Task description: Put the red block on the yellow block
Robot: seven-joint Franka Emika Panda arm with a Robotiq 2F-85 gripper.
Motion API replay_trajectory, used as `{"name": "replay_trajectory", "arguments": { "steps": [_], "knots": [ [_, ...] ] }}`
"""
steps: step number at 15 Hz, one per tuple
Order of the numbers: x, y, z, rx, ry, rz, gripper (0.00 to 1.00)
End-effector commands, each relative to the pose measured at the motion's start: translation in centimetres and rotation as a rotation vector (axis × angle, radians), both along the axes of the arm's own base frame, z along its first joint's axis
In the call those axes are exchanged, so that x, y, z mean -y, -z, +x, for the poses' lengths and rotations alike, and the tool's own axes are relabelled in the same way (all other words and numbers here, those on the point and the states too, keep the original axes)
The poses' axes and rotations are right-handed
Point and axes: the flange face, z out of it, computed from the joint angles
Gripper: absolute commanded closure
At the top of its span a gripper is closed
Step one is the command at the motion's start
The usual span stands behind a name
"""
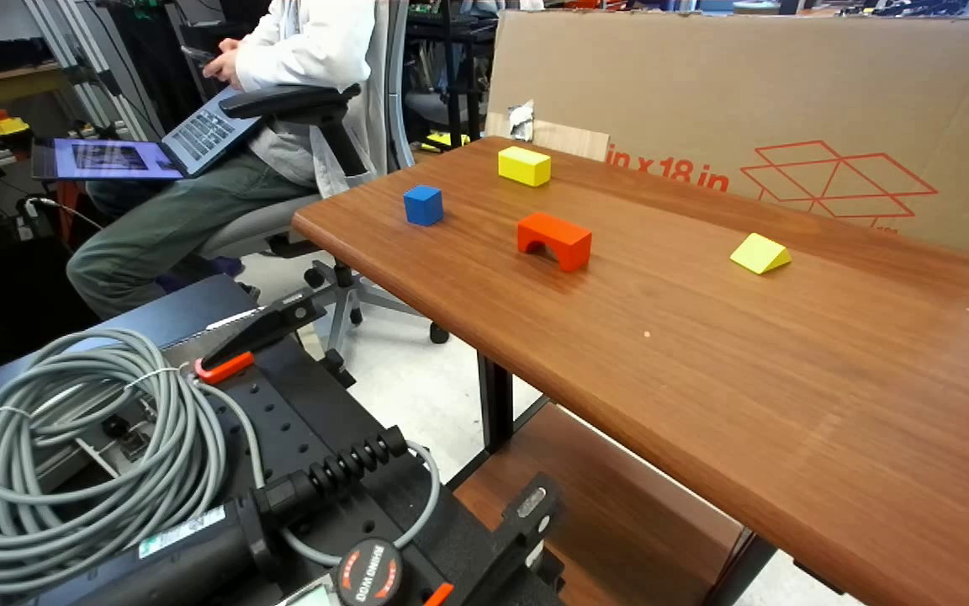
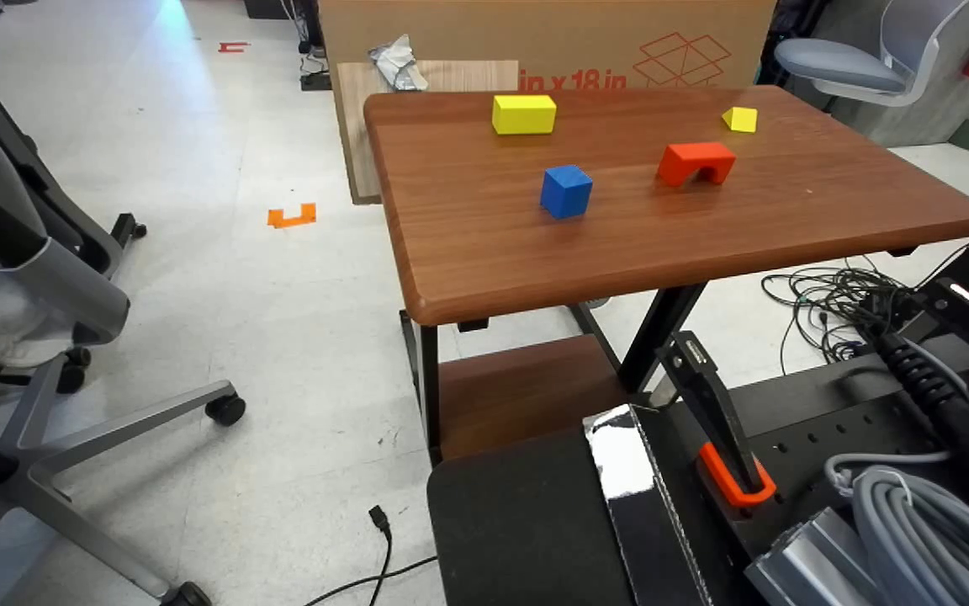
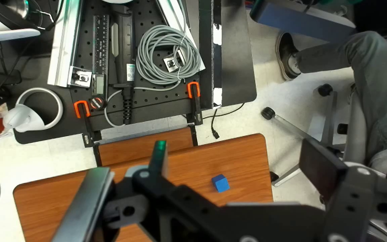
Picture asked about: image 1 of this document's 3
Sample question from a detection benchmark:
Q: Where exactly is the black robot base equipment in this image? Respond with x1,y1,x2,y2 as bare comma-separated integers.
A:
0,274,573,606

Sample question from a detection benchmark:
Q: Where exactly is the black table leg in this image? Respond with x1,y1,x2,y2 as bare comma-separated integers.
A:
474,349,519,453

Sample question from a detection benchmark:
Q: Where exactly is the large brown cardboard box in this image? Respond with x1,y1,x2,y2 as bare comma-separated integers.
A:
483,9,969,259

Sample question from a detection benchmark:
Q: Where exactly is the black mounting bracket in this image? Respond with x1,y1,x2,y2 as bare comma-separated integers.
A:
467,468,567,606

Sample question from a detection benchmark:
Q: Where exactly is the white paper label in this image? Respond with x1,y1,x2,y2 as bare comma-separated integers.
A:
505,96,539,146

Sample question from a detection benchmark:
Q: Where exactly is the black ribbed cable connector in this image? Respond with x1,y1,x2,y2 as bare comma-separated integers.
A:
253,423,413,521

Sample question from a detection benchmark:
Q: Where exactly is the yellow rectangular wooden block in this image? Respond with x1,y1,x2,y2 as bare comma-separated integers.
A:
495,146,554,188

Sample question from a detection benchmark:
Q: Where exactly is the yellow wedge wooden block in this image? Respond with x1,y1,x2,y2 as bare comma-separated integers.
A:
728,230,794,279

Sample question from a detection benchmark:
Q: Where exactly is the brown wooden lower shelf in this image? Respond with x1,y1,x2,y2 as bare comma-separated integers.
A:
448,402,758,606

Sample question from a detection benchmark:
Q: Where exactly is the grey black office chair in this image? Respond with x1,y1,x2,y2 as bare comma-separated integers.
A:
196,80,455,392

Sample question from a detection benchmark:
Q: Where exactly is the blue open laptop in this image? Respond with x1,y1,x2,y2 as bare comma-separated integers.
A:
51,86,270,184

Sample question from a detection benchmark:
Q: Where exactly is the orange clamp handle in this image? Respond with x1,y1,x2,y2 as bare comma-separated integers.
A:
190,348,258,386

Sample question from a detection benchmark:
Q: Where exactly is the black red round knob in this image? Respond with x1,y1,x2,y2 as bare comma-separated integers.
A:
328,540,406,606

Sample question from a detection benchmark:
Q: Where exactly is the blue wooden cube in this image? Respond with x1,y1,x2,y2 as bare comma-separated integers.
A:
400,182,448,230

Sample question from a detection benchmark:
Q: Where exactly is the seated person in white hoodie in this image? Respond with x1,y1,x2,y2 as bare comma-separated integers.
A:
65,0,379,322

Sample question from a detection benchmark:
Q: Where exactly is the red arch wooden block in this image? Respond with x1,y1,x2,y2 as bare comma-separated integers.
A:
514,208,594,275

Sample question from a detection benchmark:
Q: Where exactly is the coiled grey cable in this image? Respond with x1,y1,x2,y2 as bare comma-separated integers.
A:
0,325,444,600

